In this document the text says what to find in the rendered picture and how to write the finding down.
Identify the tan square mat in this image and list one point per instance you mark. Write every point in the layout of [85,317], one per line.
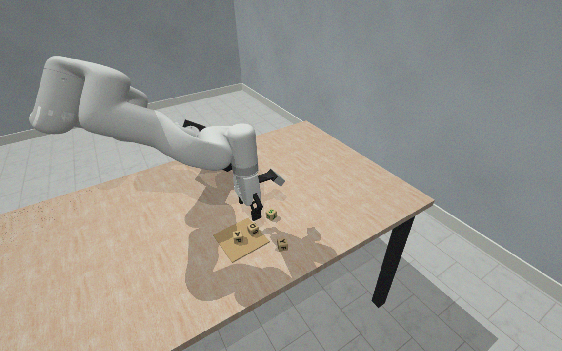
[239,250]

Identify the tan letter block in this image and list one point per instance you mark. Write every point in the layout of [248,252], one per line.
[282,244]
[271,214]
[253,229]
[237,236]

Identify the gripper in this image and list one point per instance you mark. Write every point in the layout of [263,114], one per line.
[248,188]

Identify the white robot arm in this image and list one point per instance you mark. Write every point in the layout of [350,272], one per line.
[107,105]

